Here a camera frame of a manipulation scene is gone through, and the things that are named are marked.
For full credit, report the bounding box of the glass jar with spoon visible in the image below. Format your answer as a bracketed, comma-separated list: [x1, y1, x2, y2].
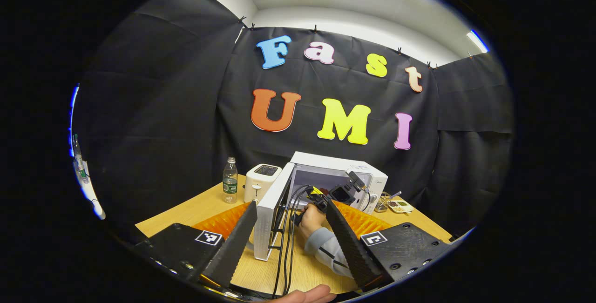
[374, 190, 402, 213]

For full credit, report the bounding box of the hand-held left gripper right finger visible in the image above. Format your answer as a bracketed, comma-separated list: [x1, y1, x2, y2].
[325, 200, 453, 293]

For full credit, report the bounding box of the white microwave oven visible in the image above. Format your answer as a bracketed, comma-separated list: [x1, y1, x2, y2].
[253, 151, 388, 262]

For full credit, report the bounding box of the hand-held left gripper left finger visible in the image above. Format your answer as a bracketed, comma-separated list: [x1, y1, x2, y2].
[135, 201, 258, 290]

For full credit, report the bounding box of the black backdrop cloth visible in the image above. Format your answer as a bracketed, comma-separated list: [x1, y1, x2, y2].
[70, 0, 515, 243]

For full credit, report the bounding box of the white toaster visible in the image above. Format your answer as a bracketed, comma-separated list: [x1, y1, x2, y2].
[244, 163, 283, 203]

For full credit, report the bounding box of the black cable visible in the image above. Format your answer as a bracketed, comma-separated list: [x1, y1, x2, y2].
[271, 187, 303, 298]
[282, 184, 312, 296]

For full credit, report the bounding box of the small ceiling light panel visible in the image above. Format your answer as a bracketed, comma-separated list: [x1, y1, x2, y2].
[467, 30, 489, 54]

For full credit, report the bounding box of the clear plastic water bottle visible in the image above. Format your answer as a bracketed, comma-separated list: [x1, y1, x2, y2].
[222, 156, 238, 204]

